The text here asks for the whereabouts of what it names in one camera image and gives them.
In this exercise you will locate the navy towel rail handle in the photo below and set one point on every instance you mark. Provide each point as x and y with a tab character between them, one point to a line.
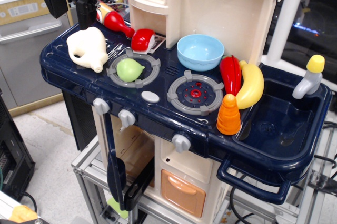
277	198

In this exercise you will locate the grey oval button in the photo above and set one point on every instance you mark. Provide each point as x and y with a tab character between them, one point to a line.
150	97

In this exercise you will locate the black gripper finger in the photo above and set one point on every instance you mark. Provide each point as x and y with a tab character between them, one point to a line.
56	7
86	13

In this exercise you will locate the black toy oven door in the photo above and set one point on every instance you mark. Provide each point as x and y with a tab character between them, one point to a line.
137	188

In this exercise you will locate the grey right stove burner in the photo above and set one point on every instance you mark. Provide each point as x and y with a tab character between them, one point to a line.
195	94

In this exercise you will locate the grey metal cabinet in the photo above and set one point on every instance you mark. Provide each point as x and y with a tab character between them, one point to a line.
26	28

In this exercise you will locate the orange toy carrot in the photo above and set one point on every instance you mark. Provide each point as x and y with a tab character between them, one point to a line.
229	118

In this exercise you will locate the white pole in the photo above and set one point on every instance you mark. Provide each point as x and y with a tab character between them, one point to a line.
286	17

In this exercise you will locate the aluminium frame stand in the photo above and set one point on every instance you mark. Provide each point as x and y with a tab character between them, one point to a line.
136	147

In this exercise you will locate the grey stove burner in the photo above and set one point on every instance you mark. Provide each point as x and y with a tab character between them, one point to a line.
149	74
195	94

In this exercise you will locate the cream toy pitcher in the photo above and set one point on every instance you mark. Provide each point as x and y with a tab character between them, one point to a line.
87	48

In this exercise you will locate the yellow toy banana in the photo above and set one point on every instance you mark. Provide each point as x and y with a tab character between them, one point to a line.
253	86

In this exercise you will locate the light blue plastic bowl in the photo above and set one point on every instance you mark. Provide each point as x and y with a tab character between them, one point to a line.
199	52

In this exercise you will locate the grey yellow toy faucet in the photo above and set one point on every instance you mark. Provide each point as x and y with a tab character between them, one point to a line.
312	78

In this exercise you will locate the grey stove knob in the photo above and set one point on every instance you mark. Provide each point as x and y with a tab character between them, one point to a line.
181	143
101	106
127	118

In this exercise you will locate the green toy pear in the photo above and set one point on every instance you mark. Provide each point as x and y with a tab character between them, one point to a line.
128	70

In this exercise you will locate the cream toy kitchen upper cabinet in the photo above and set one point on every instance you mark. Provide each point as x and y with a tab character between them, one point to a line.
241	25

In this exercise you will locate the grey middle stove knob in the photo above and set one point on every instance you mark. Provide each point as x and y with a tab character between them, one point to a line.
127	118

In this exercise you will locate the grey left stove knob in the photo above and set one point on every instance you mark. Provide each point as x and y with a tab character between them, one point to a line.
101	106

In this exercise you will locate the grey left stove burner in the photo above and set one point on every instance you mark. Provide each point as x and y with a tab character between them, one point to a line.
149	74

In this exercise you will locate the red toy ketchup bottle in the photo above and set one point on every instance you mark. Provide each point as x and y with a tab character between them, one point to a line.
113	20

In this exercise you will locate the navy toy spatula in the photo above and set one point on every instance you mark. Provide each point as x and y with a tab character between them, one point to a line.
116	174

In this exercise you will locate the red white toy sushi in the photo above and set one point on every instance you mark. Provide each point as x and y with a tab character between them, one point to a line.
142	41

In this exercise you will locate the orange toy drawer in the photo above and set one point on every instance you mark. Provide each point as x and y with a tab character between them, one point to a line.
182	194

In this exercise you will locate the black computer case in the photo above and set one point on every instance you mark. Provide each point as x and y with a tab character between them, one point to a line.
17	166

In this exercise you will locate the grey right stove knob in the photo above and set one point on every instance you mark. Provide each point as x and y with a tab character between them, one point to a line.
181	143

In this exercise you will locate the red toy chili pepper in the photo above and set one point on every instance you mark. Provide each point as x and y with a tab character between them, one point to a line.
230	70

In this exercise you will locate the navy toy kitchen countertop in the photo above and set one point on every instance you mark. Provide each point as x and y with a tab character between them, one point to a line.
278	136

